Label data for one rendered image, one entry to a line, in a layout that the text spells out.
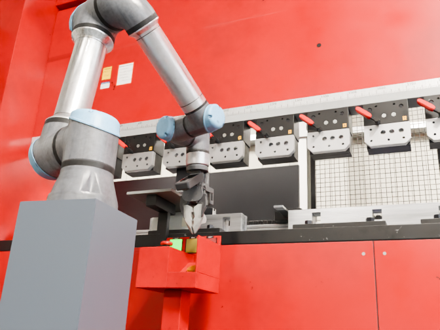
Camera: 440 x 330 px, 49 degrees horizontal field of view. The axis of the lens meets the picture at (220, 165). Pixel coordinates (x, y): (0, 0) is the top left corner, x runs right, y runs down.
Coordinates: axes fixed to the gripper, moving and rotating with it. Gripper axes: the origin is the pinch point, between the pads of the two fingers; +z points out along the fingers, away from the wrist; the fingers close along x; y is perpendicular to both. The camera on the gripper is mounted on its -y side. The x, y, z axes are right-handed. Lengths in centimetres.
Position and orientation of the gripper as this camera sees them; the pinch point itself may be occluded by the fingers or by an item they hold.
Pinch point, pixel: (192, 229)
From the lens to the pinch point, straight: 147.9
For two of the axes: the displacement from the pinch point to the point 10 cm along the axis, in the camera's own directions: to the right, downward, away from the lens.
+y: 4.1, 2.5, 8.8
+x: -9.1, 1.0, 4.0
